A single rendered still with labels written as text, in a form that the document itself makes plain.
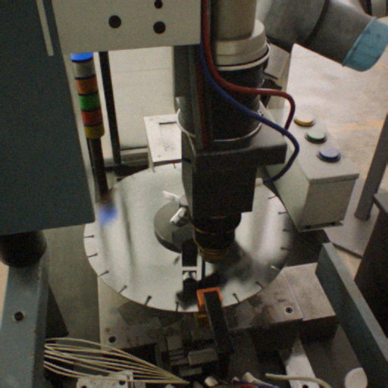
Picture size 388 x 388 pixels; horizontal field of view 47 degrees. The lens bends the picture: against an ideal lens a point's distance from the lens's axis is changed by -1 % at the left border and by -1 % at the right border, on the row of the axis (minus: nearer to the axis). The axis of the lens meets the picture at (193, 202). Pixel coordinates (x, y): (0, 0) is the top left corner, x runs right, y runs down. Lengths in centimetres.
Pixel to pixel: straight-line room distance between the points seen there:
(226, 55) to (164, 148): 64
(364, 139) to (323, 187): 187
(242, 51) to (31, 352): 35
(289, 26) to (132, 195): 37
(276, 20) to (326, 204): 46
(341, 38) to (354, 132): 219
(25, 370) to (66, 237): 57
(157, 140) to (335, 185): 39
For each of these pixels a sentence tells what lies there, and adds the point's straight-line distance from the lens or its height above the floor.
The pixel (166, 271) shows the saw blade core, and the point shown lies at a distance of 66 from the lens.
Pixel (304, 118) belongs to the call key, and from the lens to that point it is 109.
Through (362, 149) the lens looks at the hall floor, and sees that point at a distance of 272.
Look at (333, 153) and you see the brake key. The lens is 99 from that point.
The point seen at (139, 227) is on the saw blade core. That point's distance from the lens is 72.
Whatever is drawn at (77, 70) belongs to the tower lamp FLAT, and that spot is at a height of 111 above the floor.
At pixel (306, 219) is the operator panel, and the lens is 100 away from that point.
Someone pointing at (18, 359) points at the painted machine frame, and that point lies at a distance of 50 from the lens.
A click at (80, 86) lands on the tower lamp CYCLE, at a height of 108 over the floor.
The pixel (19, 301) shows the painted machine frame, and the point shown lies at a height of 105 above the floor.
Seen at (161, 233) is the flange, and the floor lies 96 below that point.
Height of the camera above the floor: 146
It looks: 42 degrees down
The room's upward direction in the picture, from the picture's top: straight up
